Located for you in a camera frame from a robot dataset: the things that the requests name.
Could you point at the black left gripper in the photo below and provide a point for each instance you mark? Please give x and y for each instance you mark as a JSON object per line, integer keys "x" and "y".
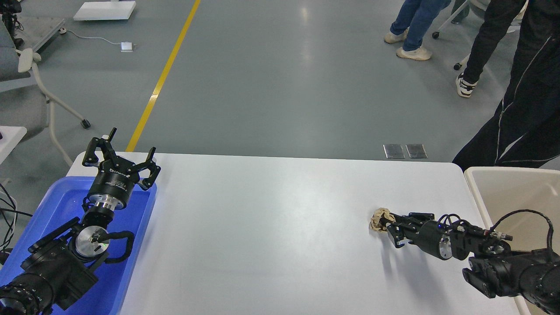
{"x": 113, "y": 181}

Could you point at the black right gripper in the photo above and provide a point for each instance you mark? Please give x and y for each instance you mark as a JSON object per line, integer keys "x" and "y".
{"x": 428, "y": 237}

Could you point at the brown paper ball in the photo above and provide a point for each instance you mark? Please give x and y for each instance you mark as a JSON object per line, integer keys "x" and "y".
{"x": 376, "y": 220}

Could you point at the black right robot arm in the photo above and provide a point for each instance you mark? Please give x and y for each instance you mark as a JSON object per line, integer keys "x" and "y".
{"x": 494, "y": 268}

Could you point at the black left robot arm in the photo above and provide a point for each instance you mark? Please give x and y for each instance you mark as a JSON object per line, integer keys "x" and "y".
{"x": 61, "y": 265}

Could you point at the blue plastic bin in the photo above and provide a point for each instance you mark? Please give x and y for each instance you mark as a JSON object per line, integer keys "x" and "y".
{"x": 62, "y": 202}

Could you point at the metal floor plate right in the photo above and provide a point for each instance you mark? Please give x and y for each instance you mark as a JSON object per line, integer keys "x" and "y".
{"x": 416, "y": 151}

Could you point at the metal floor plate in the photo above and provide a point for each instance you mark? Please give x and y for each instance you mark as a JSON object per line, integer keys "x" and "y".
{"x": 393, "y": 151}
{"x": 416, "y": 151}

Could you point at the metal floor plate left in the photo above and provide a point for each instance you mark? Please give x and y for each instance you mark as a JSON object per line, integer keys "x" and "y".
{"x": 393, "y": 151}

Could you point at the beige plastic bin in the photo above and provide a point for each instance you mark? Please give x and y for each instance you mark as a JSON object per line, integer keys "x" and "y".
{"x": 500, "y": 190}

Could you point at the white side table corner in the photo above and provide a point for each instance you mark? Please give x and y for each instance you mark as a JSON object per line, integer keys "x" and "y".
{"x": 10, "y": 138}

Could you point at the grey office chair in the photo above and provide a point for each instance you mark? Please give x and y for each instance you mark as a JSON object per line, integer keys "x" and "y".
{"x": 25, "y": 101}

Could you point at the person in black tracksuit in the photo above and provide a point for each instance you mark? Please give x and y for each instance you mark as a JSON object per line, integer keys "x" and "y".
{"x": 524, "y": 131}

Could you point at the white flat board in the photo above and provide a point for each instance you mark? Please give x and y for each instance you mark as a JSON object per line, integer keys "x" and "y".
{"x": 105, "y": 10}

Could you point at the person in blue jeans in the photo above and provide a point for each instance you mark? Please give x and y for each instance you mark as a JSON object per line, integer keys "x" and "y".
{"x": 411, "y": 25}

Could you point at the white rolling chair base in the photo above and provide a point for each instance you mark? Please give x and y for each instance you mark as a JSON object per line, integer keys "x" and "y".
{"x": 479, "y": 8}

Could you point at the white power adapter with cable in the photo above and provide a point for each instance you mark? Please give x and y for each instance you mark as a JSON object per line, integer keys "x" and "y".
{"x": 126, "y": 47}

